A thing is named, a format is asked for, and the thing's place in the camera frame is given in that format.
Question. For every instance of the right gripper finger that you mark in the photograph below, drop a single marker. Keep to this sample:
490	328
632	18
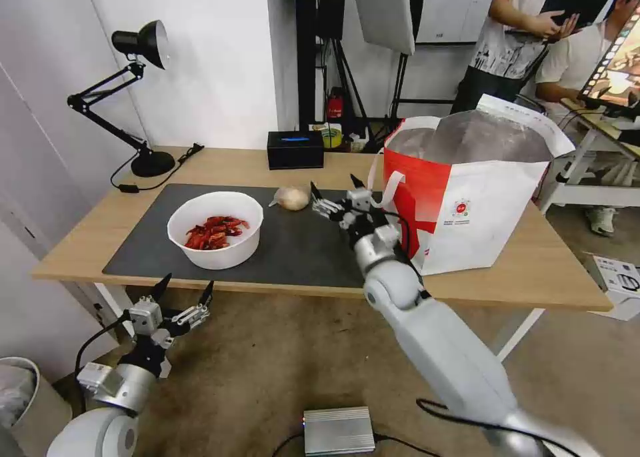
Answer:
358	183
325	208

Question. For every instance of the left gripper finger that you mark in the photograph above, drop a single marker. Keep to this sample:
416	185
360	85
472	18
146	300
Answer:
200	313
163	288

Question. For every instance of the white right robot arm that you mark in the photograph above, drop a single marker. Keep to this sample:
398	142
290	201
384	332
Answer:
440	347

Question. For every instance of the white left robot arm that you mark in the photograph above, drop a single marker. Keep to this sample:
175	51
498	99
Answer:
105	427

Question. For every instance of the red white takeout bag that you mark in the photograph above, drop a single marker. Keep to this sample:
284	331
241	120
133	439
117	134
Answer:
475	212

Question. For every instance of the grey trash bin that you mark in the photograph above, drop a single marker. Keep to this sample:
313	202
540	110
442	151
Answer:
30	407

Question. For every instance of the black desk mat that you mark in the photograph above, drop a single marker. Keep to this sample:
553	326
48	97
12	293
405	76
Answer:
295	247

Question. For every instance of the yellow green tape roll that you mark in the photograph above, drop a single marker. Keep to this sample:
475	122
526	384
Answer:
332	138

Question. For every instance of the white round bowl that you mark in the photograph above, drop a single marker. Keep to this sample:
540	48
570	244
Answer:
215	257

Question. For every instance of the black tissue box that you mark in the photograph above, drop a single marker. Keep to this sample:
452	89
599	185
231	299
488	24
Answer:
295	152

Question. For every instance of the red crayfish shells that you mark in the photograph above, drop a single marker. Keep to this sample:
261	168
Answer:
215	233

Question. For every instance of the red canister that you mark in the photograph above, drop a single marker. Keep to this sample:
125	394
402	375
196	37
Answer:
335	106

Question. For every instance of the wooden table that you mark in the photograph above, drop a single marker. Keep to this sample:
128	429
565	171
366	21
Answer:
75	247

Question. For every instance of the black desk lamp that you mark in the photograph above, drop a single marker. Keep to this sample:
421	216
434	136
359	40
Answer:
150	164

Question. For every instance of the black light stand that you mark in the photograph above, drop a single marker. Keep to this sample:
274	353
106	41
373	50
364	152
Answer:
320	51

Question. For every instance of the white softbox panel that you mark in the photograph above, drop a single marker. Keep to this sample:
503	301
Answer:
385	11

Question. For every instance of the silver metal power box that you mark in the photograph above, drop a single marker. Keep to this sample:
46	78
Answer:
337	429

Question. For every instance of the white notice board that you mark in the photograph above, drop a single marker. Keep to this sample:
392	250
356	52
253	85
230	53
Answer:
450	6

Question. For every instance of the standing person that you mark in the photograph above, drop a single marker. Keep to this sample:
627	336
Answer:
505	41

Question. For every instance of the seated person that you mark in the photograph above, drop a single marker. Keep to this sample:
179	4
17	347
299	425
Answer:
570	61

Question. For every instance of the white cardboard box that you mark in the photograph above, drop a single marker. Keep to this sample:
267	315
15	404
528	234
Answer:
617	287

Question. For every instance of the tilted display screen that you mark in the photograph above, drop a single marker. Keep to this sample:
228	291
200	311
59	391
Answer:
620	71

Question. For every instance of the black folder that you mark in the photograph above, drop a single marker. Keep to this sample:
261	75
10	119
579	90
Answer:
580	1

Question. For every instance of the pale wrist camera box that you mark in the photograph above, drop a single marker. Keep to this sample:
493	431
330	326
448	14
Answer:
146	316
360	200

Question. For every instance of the white desk frame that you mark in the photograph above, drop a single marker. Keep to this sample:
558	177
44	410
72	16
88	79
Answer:
585	152

